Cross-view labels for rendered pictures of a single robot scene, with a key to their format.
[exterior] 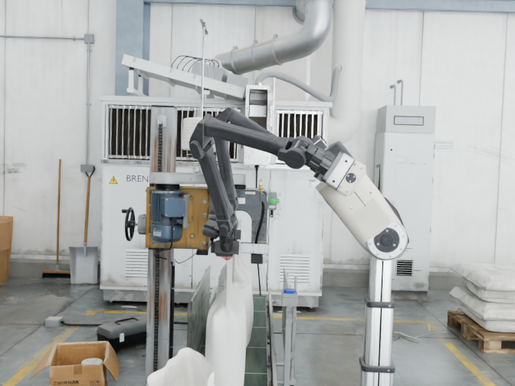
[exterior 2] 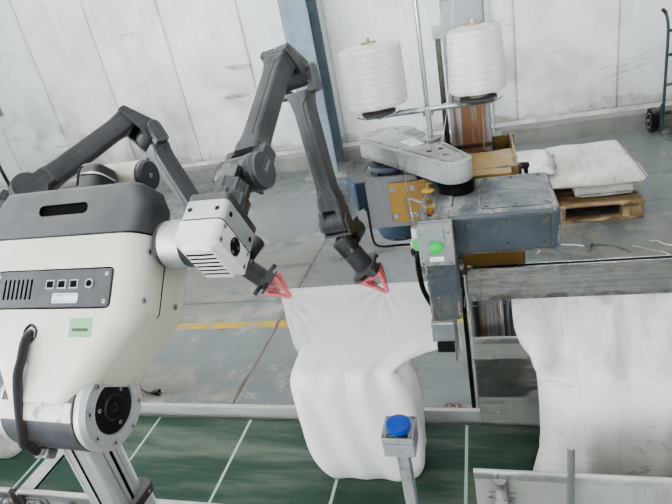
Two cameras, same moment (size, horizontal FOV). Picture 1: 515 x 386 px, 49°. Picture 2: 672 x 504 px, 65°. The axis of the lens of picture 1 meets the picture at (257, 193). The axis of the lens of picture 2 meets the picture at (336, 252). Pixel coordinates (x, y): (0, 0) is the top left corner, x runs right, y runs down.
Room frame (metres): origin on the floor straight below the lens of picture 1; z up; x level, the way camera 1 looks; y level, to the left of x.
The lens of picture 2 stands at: (3.05, -1.14, 1.79)
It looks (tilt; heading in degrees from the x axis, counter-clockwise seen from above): 24 degrees down; 108
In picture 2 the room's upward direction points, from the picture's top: 12 degrees counter-clockwise
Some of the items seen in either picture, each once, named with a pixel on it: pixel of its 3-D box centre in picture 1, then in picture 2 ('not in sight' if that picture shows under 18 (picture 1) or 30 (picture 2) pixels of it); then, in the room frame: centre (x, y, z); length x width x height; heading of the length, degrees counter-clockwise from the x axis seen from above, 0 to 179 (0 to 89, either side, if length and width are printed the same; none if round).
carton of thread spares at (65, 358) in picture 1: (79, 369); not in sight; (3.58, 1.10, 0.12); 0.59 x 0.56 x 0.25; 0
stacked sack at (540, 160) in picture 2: not in sight; (510, 165); (3.25, 3.01, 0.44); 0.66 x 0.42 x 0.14; 176
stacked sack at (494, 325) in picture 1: (493, 315); not in sight; (4.94, -2.10, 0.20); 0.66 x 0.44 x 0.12; 0
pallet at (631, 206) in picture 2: not in sight; (548, 196); (3.55, 3.21, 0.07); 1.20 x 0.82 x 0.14; 0
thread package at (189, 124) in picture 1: (198, 134); (373, 76); (2.79, 0.29, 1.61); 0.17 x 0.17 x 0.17
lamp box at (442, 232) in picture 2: (272, 201); (436, 242); (2.94, -0.08, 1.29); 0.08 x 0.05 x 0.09; 0
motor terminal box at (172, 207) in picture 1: (173, 209); (364, 194); (2.69, 0.39, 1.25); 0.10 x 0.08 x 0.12; 115
